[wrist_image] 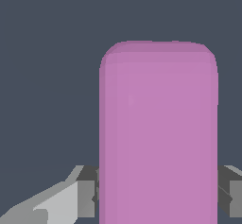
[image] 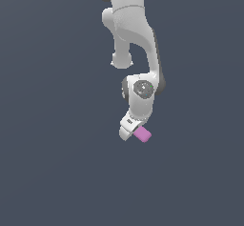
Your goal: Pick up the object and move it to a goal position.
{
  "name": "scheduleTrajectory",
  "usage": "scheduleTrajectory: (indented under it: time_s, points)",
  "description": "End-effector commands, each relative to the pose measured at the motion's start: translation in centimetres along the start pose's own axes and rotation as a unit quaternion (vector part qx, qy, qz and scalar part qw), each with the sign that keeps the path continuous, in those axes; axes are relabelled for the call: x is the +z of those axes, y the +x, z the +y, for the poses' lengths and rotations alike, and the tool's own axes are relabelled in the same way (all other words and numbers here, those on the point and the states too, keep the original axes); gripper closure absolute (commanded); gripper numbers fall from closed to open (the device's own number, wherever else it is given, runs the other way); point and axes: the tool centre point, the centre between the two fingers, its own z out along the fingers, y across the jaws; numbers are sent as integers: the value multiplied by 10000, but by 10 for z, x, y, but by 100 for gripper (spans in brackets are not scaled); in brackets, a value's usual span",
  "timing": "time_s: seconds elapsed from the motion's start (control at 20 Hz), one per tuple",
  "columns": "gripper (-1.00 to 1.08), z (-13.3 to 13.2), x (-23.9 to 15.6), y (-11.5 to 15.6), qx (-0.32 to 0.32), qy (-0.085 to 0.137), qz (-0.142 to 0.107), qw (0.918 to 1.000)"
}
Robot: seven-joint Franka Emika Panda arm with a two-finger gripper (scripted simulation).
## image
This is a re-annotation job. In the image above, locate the pink block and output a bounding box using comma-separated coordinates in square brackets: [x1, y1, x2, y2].
[132, 126, 153, 143]

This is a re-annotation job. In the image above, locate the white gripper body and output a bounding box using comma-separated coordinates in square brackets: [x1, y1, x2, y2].
[118, 110, 150, 142]

